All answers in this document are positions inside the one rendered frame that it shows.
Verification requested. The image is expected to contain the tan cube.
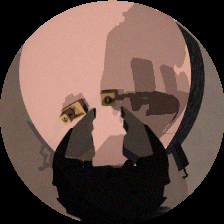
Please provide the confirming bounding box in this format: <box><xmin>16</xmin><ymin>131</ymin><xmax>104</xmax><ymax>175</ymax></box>
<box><xmin>100</xmin><ymin>90</ymin><xmax>115</xmax><ymax>106</ymax></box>
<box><xmin>59</xmin><ymin>108</ymin><xmax>75</xmax><ymax>125</ymax></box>

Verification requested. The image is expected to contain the tan open tray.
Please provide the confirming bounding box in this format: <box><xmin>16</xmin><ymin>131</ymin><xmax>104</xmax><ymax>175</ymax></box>
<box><xmin>60</xmin><ymin>99</ymin><xmax>88</xmax><ymax>120</ymax></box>

